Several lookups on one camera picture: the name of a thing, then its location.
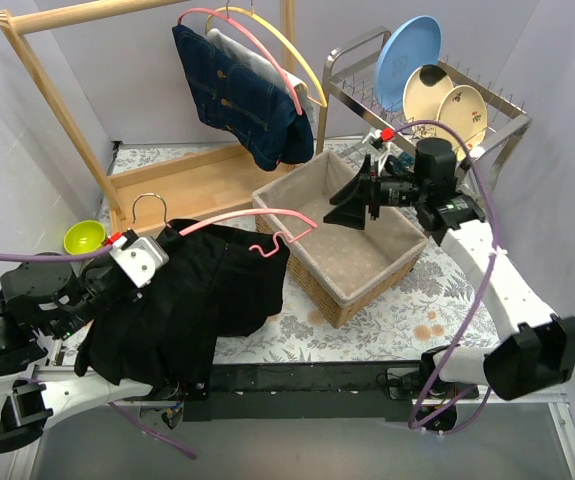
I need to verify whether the pink hanger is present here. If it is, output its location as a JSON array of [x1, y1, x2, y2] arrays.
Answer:
[[177, 7, 303, 115], [131, 192, 318, 263]]

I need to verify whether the black garment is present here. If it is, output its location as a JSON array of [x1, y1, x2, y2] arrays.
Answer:
[[74, 219, 290, 388]]

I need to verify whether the pink hanger front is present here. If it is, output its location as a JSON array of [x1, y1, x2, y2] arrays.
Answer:
[[177, 7, 303, 115]]

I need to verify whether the blue denim skirt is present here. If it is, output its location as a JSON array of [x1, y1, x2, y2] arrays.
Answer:
[[172, 25, 314, 171]]

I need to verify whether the white skirt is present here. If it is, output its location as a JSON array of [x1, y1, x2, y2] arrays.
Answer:
[[206, 28, 316, 121]]

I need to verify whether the yellow hanger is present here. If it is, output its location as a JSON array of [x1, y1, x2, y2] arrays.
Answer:
[[216, 0, 328, 108]]

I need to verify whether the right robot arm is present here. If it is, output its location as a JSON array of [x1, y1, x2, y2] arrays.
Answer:
[[323, 138, 575, 400]]

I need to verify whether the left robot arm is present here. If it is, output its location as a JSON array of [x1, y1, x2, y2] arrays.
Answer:
[[0, 247, 180, 454]]

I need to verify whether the teal cup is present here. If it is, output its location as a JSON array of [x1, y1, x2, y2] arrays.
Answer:
[[393, 153, 415, 171]]

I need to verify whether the wicker laundry basket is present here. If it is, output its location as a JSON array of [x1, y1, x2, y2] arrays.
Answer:
[[252, 151, 427, 328]]

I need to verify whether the green bowl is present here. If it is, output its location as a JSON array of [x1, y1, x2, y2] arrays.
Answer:
[[63, 220, 106, 255]]

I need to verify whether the wooden clothes rack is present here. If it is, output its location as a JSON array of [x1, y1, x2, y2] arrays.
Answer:
[[0, 0, 293, 234]]

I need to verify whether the cream plate black spot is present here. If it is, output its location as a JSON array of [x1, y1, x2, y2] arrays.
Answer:
[[403, 64, 454, 122]]

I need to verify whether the cream plate flower print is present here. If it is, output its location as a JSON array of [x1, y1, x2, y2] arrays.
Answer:
[[437, 85, 488, 150]]

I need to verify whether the metal dish rack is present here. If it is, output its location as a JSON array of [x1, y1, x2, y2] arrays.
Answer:
[[321, 16, 531, 190]]

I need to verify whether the floral tablecloth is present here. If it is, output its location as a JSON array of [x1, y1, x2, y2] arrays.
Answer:
[[112, 144, 499, 364]]

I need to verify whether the blue plate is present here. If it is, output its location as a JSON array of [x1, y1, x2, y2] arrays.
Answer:
[[374, 15, 442, 111]]

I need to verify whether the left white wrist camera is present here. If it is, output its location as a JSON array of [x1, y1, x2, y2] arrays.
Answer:
[[105, 230, 169, 288]]

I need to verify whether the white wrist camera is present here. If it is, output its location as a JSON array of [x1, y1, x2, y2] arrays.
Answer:
[[361, 128, 396, 175], [105, 230, 169, 288]]

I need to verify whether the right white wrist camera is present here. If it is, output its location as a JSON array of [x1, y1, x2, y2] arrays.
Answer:
[[361, 128, 396, 175]]

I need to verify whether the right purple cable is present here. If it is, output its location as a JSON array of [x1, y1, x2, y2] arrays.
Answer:
[[394, 119, 503, 431]]

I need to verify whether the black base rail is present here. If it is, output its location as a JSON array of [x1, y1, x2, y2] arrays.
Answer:
[[183, 360, 429, 423]]

